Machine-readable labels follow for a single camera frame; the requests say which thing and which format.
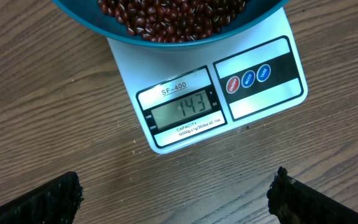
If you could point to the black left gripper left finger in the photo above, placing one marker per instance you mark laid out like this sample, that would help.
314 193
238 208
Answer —
56 201

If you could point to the teal plastic bowl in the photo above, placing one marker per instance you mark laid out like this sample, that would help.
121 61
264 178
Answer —
89 14

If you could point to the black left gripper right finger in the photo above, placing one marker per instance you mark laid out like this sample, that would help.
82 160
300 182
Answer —
294 202

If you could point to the red beans in bowl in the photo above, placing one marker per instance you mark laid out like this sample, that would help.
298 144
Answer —
173 21

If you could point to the white digital kitchen scale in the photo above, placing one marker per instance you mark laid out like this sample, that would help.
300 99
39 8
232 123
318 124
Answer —
187 96

